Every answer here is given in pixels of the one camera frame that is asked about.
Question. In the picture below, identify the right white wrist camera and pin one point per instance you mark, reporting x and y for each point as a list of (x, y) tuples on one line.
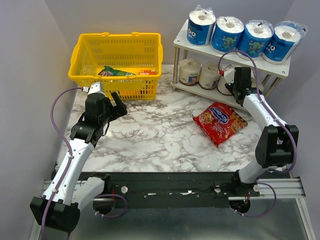
[(229, 69)]

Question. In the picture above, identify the yellow plastic shopping basket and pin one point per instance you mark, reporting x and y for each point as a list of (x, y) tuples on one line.
[(126, 52)]

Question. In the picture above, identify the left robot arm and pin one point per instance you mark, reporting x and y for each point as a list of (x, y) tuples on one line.
[(60, 205)]

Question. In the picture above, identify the red snack bag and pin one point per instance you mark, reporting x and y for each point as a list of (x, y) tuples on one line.
[(219, 122)]

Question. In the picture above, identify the beige brown roll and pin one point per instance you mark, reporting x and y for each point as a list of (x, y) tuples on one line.
[(189, 71), (222, 87), (209, 76)]

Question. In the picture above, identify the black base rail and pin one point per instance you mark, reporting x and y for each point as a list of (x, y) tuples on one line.
[(142, 190)]

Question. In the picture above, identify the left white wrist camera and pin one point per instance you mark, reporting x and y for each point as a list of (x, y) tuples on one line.
[(96, 87)]

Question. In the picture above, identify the green snack packet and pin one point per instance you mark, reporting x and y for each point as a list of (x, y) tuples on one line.
[(108, 71)]

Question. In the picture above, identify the beige brown roll front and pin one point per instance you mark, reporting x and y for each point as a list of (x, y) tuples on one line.
[(189, 71)]

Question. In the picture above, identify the blue roll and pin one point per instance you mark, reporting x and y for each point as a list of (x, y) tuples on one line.
[(227, 34), (255, 38), (287, 36), (201, 22)]

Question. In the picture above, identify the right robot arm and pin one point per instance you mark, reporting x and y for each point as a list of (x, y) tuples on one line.
[(277, 146)]

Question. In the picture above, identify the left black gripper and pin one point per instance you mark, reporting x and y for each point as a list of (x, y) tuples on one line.
[(121, 110)]

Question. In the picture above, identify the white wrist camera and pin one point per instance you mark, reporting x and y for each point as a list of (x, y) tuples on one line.
[(229, 69), (96, 87)]

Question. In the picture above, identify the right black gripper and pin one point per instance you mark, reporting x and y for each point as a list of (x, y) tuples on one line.
[(230, 87)]

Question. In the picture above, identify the orange box in basket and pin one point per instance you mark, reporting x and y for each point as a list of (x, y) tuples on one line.
[(147, 72)]

